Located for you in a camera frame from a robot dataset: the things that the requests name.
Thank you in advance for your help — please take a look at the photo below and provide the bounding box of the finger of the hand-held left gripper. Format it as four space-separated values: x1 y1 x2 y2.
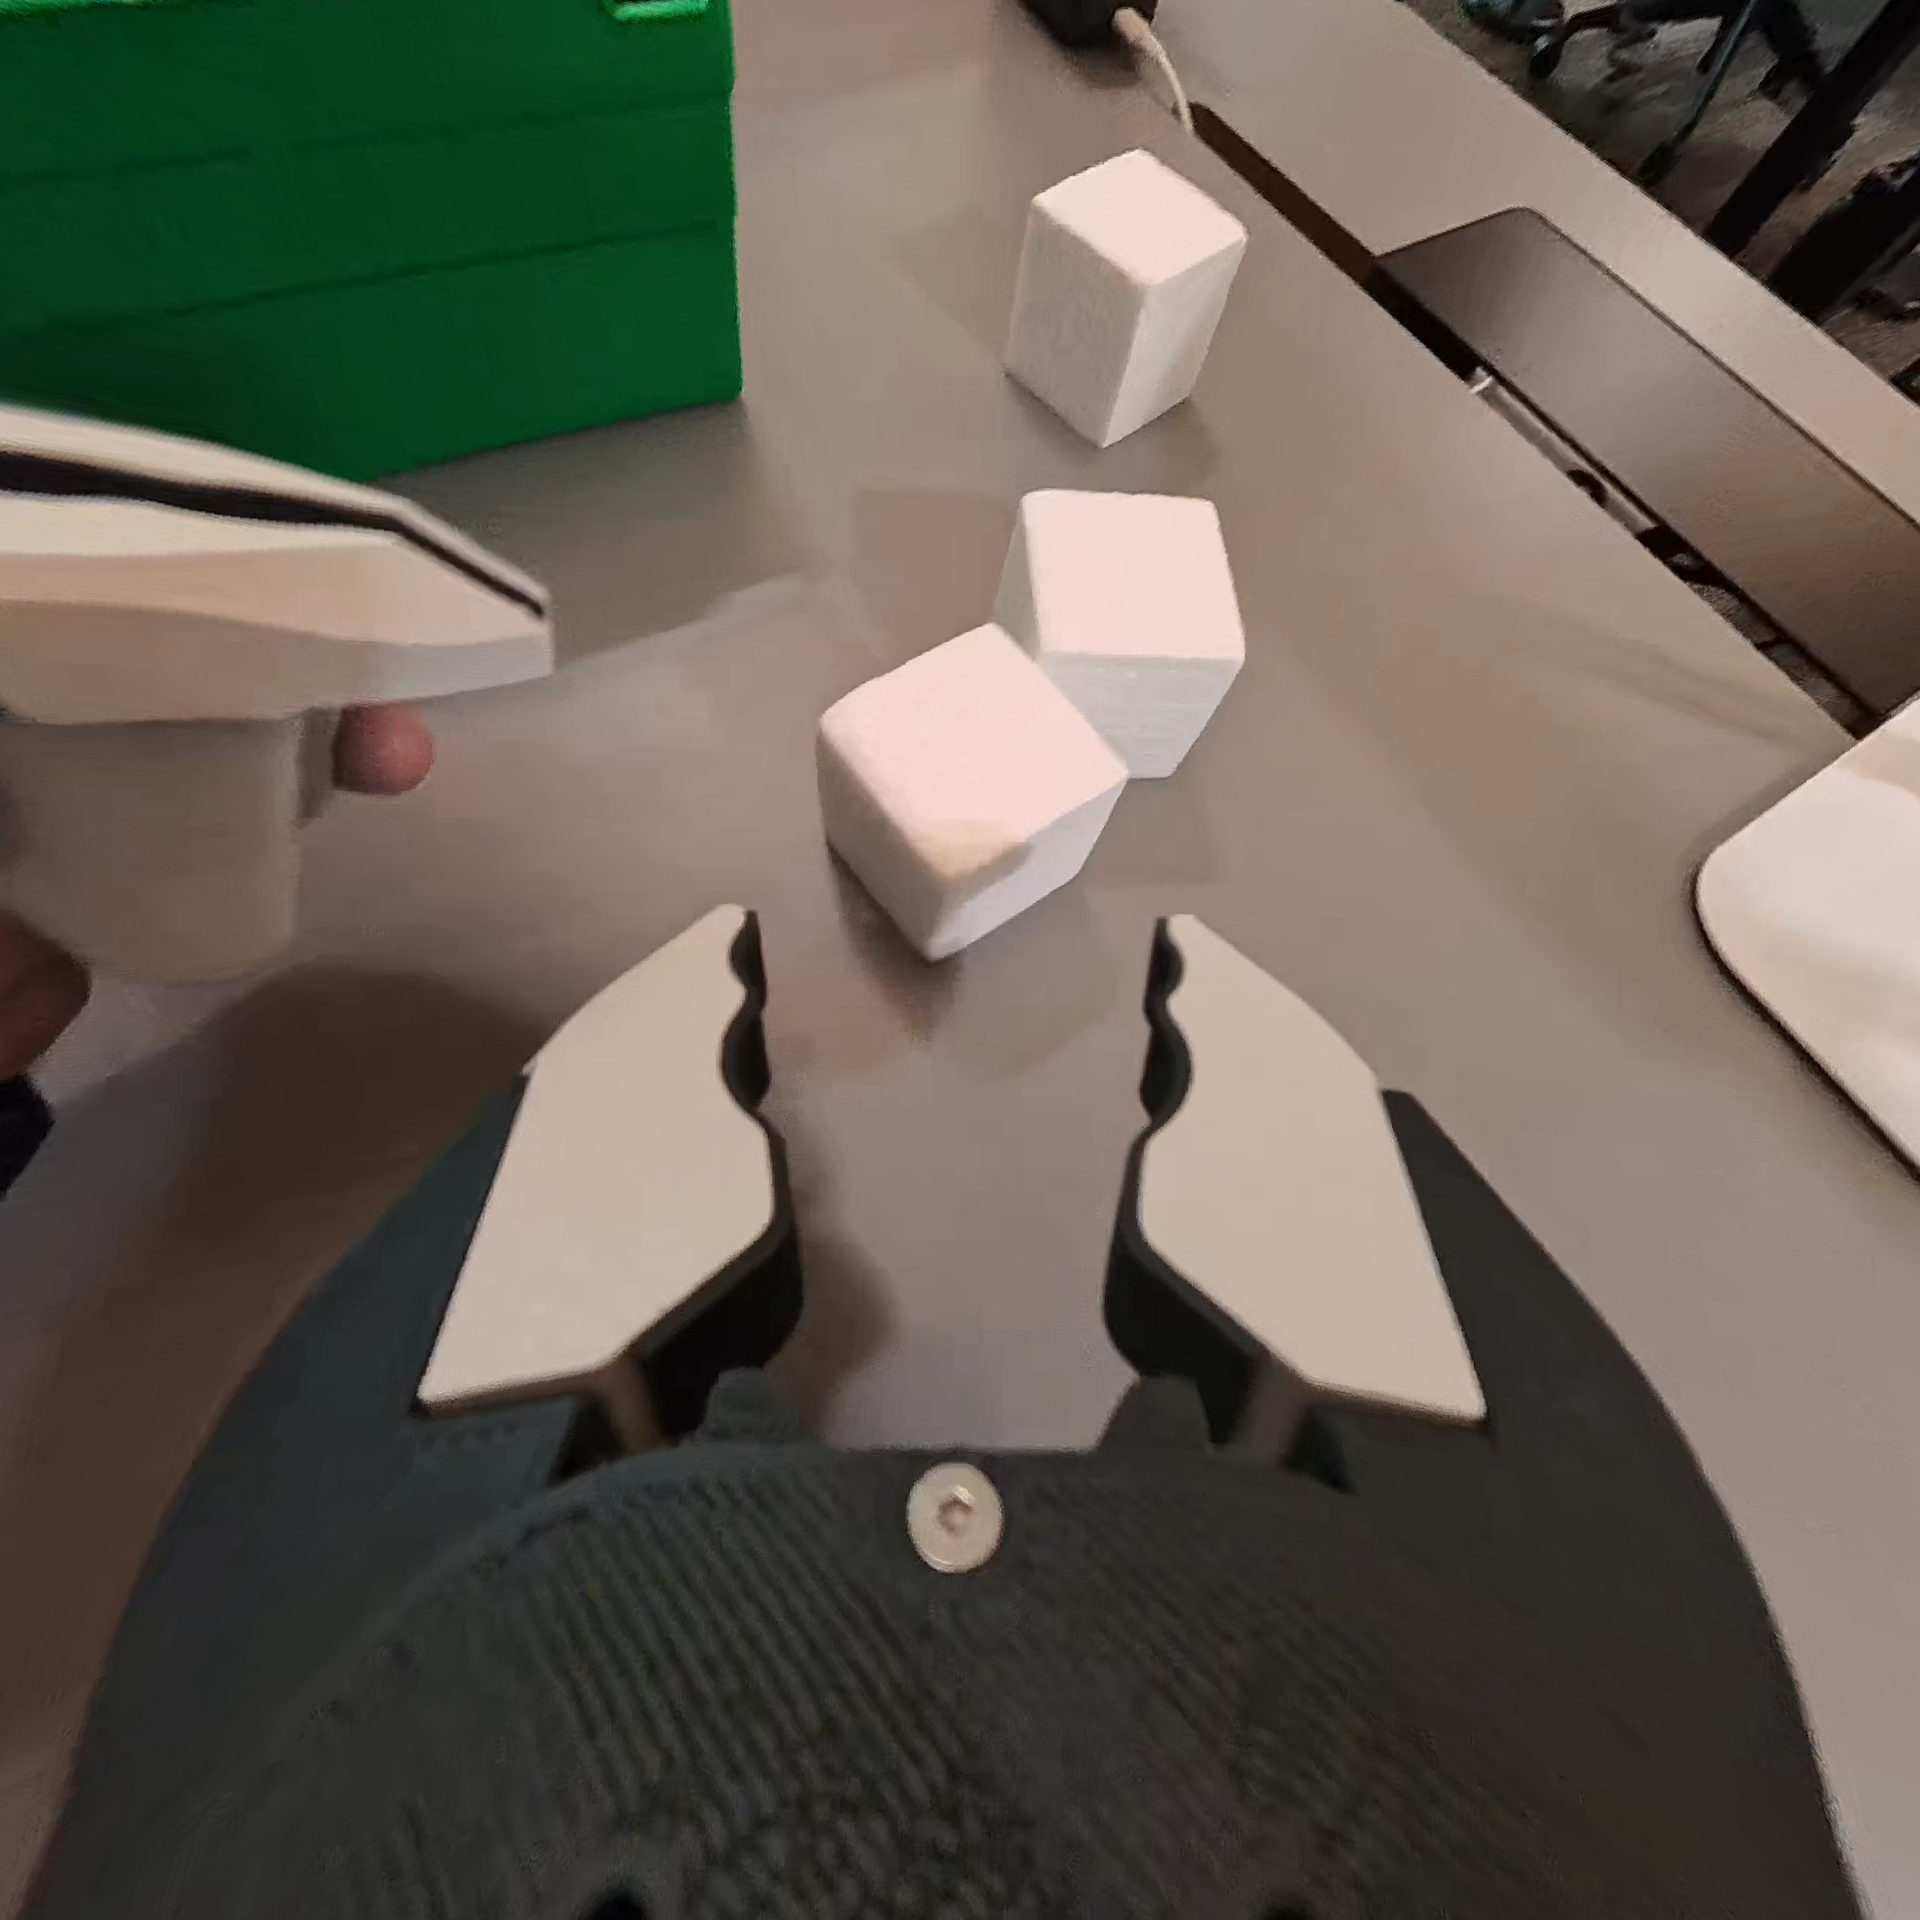
0 399 551 617
0 487 560 724

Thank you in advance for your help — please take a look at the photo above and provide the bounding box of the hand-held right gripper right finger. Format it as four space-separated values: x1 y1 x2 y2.
1106 912 1490 1469

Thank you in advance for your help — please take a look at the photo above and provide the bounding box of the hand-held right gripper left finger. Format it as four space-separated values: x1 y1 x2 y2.
414 903 807 1465

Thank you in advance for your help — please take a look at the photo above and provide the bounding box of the green plastic bin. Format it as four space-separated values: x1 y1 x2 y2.
0 0 746 481

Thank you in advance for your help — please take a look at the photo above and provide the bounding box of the white foam block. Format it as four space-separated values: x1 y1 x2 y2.
992 487 1248 779
1002 147 1250 447
816 622 1130 963

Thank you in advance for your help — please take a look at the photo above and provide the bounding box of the grey desk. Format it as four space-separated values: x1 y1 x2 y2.
0 0 1920 1920

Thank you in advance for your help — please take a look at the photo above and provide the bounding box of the person's left hand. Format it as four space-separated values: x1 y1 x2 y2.
0 704 437 1081

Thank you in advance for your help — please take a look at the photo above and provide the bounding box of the white document stand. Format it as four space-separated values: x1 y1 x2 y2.
1696 697 1920 1173

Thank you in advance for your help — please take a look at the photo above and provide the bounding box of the white cable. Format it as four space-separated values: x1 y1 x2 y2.
1111 6 1195 137

